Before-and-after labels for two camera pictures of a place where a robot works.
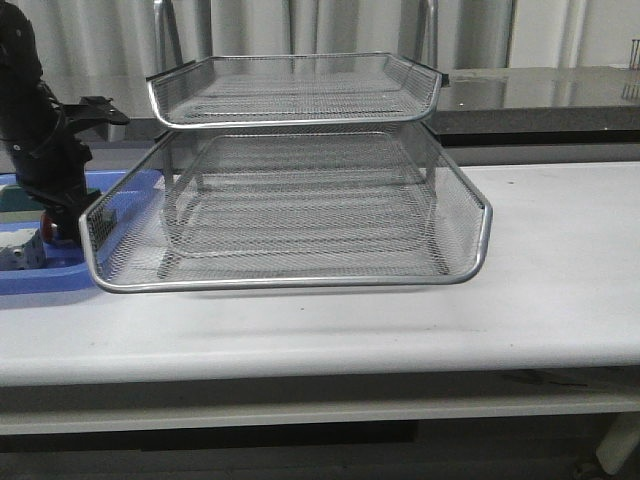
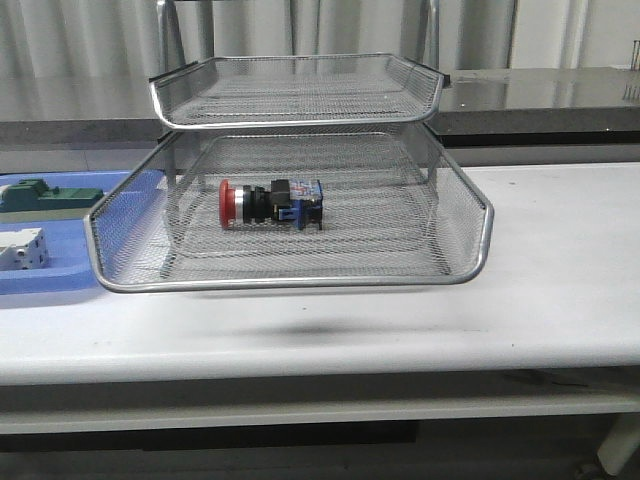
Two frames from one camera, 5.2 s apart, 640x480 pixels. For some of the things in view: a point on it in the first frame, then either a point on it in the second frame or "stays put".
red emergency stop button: x=48 y=227 -> x=295 y=202
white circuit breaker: x=22 y=250 stays put
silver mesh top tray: x=293 y=89 stays put
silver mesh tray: x=274 y=206 stays put
